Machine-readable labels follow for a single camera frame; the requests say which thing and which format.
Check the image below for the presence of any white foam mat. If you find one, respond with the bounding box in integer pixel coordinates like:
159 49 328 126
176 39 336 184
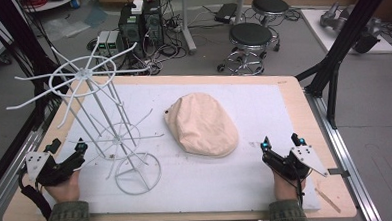
37 74 323 221

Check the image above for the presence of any black computer tower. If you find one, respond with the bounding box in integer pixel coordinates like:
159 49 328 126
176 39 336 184
116 4 147 60
141 0 165 49

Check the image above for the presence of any person's left hand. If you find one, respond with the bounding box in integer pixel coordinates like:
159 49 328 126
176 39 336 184
44 170 82 204

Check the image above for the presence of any person's right hand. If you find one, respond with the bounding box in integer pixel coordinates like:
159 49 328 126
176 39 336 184
272 168 308 202

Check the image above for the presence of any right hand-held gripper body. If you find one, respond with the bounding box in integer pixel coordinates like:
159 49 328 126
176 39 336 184
261 144 329 183

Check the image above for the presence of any white platform board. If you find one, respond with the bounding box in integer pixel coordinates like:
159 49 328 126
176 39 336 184
300 4 392 58

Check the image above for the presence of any black flat box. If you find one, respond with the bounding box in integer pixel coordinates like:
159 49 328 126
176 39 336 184
212 2 239 25

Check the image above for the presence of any tangle of floor cables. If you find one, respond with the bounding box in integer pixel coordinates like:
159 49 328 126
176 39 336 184
85 10 190 79

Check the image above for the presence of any aluminium table rail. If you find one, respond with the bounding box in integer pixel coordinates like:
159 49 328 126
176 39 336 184
303 85 385 221
0 105 67 221

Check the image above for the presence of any black metal stand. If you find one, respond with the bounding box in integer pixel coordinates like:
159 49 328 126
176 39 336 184
291 0 392 132
0 0 73 133

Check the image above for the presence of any wooden stick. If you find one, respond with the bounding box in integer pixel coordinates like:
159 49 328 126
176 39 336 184
314 185 343 215

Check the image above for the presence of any grey metal post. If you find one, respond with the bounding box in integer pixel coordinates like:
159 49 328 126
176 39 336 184
180 0 198 56

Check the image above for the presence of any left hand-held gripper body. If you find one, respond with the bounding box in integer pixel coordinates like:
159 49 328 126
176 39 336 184
25 148 87 188

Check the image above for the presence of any black round stool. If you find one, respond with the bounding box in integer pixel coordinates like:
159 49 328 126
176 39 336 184
214 21 279 78
250 0 291 28

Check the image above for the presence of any grey power supply box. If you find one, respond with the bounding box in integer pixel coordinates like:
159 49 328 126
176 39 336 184
95 29 126 58

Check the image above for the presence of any white small box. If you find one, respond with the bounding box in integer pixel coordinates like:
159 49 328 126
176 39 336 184
130 0 146 15

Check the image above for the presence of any white wire hat rack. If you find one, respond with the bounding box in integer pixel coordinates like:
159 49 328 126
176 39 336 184
3 33 168 202

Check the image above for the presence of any beige cap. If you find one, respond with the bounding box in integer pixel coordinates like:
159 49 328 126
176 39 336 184
162 90 240 161

